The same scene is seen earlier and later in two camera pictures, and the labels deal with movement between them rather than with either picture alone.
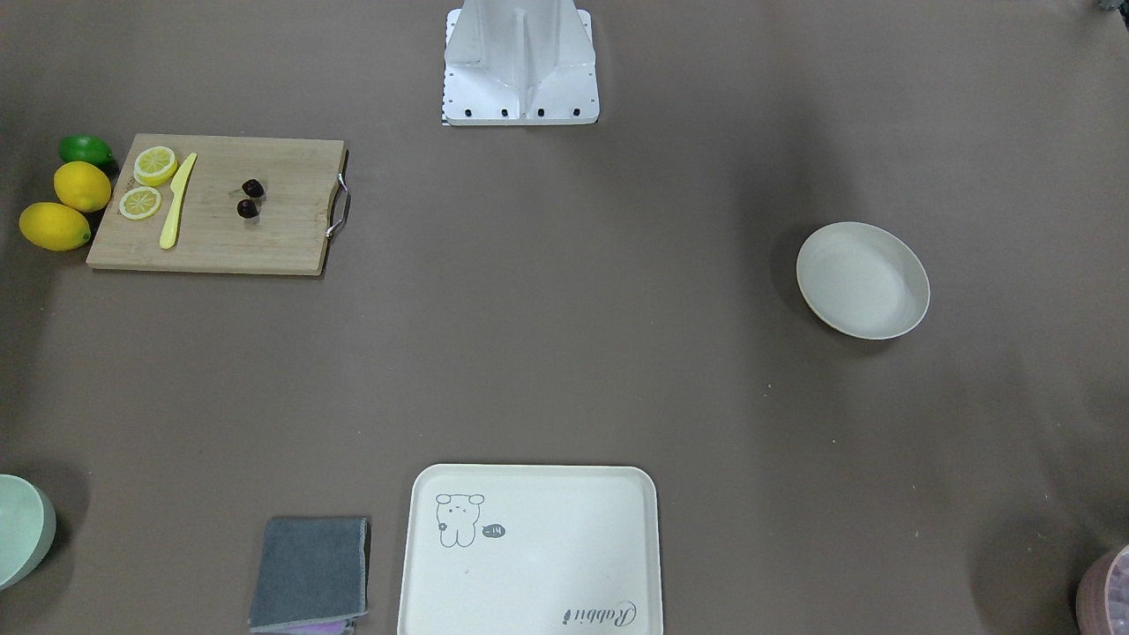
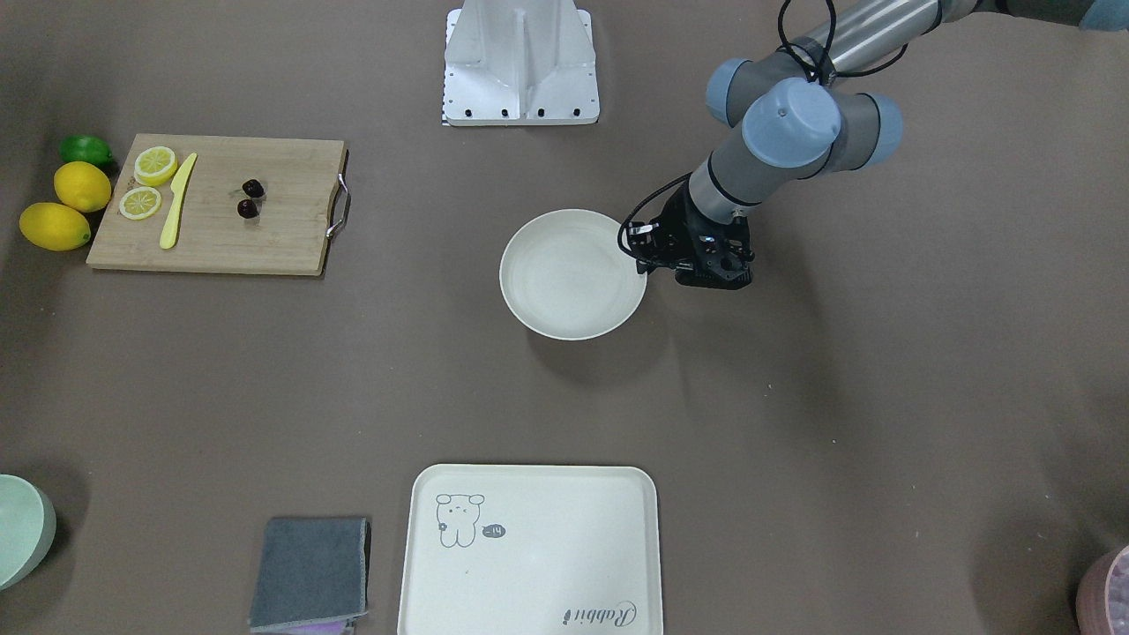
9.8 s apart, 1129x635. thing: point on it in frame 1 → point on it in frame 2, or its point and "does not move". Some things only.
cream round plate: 863,280 → 565,274
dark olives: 247,209 does not move
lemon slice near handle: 139,203 does not move
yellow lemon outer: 53,227 does not move
